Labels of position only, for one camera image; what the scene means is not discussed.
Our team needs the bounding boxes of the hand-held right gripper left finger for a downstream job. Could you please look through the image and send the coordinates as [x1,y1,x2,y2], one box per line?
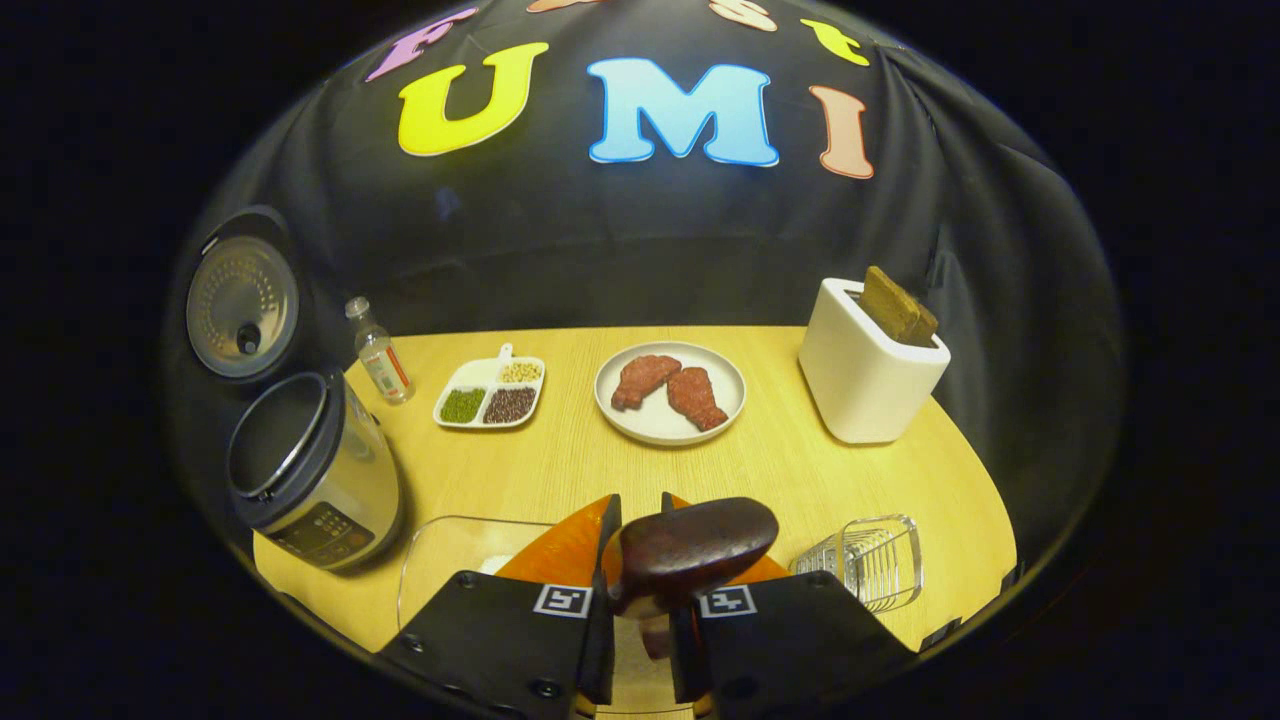
[380,493,623,720]

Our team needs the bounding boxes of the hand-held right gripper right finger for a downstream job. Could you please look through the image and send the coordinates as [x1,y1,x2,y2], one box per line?
[660,490,916,720]

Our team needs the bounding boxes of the brown wooden spoon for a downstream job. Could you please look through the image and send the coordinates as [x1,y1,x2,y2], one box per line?
[605,497,780,661]

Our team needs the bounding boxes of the clear chopstick holder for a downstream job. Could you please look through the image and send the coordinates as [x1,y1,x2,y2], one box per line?
[790,514,924,613]

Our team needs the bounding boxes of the dark grey rice cooker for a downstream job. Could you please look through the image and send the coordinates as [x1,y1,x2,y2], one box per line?
[185,205,406,574]

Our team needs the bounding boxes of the clear plastic container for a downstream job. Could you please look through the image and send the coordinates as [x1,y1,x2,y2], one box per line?
[397,514,561,631]

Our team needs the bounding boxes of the round white plate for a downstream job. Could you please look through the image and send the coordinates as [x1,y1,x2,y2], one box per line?
[594,341,748,447]

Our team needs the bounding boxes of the red-brown meat piece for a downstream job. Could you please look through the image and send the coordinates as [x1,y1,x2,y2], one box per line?
[611,354,683,412]
[667,366,729,432]

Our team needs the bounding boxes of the white divided grain dish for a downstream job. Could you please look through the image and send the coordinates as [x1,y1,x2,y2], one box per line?
[432,343,547,431]

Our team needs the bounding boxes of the white toaster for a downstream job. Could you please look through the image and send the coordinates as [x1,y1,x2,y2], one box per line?
[798,277,952,445]

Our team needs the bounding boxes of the clear plastic bottle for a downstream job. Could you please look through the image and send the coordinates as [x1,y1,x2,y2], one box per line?
[345,296,416,406]

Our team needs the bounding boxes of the brown bread slice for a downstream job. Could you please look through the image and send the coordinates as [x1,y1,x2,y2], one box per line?
[860,265,939,348]

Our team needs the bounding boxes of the black backdrop cloth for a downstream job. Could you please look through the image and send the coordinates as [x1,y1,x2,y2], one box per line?
[160,0,1126,561]

